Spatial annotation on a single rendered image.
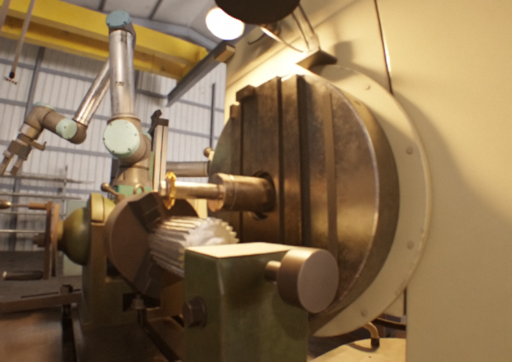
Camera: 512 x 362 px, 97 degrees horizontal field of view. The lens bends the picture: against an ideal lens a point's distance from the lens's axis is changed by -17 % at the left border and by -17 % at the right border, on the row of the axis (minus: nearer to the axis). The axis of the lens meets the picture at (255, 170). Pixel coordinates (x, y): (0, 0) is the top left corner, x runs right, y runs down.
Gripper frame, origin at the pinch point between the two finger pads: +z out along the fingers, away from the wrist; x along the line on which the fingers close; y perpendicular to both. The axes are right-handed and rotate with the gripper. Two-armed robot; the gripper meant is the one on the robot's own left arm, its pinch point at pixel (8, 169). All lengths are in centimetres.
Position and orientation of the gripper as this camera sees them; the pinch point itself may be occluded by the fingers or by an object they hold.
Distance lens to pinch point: 150.5
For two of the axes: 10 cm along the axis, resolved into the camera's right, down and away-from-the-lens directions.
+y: -8.1, -4.6, -3.5
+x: 4.1, -0.3, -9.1
